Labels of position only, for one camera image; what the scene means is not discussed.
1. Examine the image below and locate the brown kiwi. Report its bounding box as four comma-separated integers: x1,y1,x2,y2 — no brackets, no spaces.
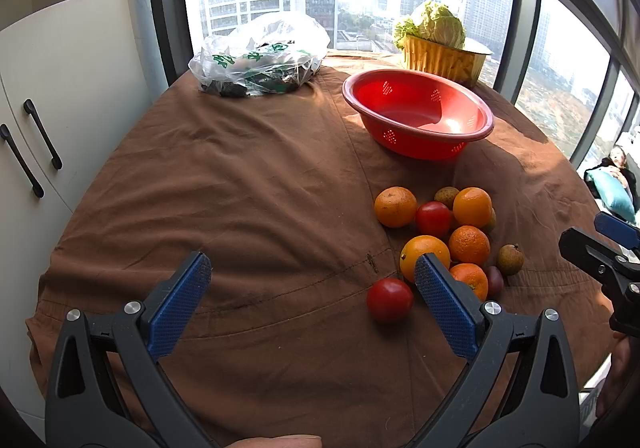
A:
433,187,459,210

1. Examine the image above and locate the black cabinet handle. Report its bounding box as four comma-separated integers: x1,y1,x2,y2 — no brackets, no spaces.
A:
0,123,44,199
23,98,63,171

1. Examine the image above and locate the orange mandarin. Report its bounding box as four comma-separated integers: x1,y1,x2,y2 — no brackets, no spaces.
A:
448,225,490,266
452,187,492,228
373,186,418,228

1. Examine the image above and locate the red tomato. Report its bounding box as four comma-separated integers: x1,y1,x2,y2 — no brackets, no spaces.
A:
366,278,414,324
414,201,452,238

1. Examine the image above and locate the left hand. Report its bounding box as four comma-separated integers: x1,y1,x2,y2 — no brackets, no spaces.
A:
227,434,322,448

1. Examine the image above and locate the clear plastic bag with greens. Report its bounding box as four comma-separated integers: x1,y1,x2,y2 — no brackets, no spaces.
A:
189,12,330,98

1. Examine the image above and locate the purple red grape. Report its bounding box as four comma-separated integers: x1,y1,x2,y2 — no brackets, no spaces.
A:
486,266,504,300

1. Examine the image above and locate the white cabinet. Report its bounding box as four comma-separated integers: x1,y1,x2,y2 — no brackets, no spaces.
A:
1,0,151,434

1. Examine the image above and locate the red plastic colander bowl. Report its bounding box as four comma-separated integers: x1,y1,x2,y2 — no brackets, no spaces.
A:
342,69,495,161

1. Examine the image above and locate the green napa cabbage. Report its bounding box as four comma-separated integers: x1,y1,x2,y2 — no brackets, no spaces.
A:
394,0,465,49

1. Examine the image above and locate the brown tablecloth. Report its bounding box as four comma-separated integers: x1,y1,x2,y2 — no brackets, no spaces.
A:
26,57,614,447

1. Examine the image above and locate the yellow metal basin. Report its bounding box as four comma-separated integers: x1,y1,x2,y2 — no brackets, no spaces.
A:
400,35,492,88

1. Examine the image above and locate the large smooth orange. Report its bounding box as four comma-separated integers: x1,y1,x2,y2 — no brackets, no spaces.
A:
399,234,451,283

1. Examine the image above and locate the right hand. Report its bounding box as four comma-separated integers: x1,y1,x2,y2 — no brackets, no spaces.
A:
596,332,632,419

